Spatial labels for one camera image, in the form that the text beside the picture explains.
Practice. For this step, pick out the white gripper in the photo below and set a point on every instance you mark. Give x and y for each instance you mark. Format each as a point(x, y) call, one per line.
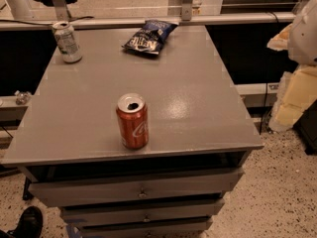
point(305, 39)

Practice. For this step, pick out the red coke can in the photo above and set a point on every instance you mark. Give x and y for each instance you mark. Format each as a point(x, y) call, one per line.
point(132, 114)

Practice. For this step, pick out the white green soda can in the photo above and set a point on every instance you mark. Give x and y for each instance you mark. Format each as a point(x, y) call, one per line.
point(66, 42)

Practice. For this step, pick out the grey drawer cabinet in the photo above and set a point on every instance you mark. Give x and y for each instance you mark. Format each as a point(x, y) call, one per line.
point(196, 117)

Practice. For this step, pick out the top grey drawer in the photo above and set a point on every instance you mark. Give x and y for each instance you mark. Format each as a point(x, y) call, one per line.
point(153, 186)

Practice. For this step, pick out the grey drawer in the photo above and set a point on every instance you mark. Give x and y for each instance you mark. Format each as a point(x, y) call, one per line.
point(146, 230)
point(153, 186)
point(143, 212)

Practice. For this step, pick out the blue chip bag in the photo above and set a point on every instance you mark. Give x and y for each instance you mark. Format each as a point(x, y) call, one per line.
point(151, 37)

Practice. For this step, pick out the bottom grey drawer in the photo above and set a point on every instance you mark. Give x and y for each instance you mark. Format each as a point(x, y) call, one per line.
point(146, 230)

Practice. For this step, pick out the middle grey drawer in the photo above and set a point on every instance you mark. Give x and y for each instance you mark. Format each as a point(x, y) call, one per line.
point(143, 212)

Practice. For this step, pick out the crumpled foil ball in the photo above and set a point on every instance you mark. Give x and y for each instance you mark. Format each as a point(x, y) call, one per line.
point(22, 97)

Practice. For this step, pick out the white pipe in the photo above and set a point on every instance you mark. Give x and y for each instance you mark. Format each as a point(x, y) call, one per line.
point(20, 9)

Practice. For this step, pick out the black shoe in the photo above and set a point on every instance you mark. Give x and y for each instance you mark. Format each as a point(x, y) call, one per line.
point(30, 225)

